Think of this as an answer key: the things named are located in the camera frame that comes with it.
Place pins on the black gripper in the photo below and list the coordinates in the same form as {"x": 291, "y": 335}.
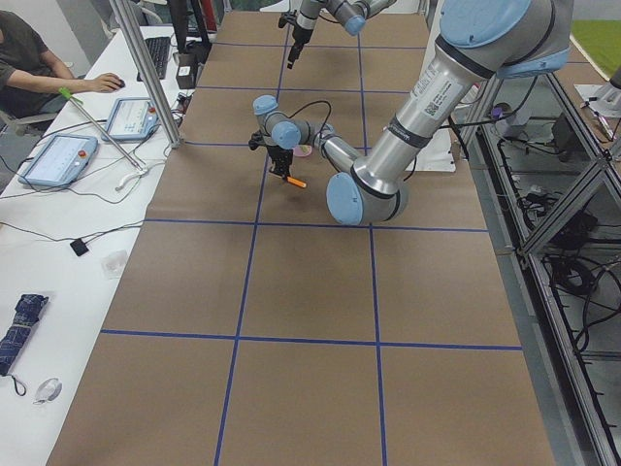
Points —
{"x": 298, "y": 38}
{"x": 280, "y": 156}

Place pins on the orange highlighter pen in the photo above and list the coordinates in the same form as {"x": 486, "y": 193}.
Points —
{"x": 295, "y": 182}

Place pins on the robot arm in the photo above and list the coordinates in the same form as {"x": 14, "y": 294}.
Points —
{"x": 478, "y": 40}
{"x": 351, "y": 16}

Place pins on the pink mesh pen holder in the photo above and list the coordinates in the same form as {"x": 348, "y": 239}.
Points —
{"x": 302, "y": 151}

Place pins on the black box with label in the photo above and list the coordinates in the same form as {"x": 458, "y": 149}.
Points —
{"x": 187, "y": 70}

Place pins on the black keyboard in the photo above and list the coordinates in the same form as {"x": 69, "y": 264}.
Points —
{"x": 159, "y": 52}

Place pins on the far blue teach pendant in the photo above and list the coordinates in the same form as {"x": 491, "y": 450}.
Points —
{"x": 131, "y": 120}

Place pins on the blue teach pendant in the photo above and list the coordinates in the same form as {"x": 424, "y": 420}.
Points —
{"x": 131, "y": 120}
{"x": 60, "y": 161}

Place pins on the clear crumpled plastic bag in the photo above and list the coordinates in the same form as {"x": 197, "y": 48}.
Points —
{"x": 113, "y": 264}

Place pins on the small black puck device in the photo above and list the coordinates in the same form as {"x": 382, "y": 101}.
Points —
{"x": 79, "y": 247}

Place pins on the near blue teach pendant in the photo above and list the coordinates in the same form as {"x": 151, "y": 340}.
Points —
{"x": 60, "y": 161}

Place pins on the metal rod with green tip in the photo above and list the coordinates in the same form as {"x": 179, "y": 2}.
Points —
{"x": 140, "y": 167}

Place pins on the seated person in dark shirt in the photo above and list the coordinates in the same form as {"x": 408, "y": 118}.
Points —
{"x": 31, "y": 73}

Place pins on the folded blue umbrella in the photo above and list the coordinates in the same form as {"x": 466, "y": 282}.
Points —
{"x": 28, "y": 310}

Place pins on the clear plastic cap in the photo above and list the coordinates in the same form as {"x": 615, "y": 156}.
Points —
{"x": 48, "y": 391}

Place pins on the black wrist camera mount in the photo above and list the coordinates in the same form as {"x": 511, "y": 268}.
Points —
{"x": 256, "y": 141}
{"x": 287, "y": 18}

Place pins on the aluminium frame post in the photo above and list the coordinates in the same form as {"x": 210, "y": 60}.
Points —
{"x": 138, "y": 50}

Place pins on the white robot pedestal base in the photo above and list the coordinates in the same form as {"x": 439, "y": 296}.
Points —
{"x": 436, "y": 156}

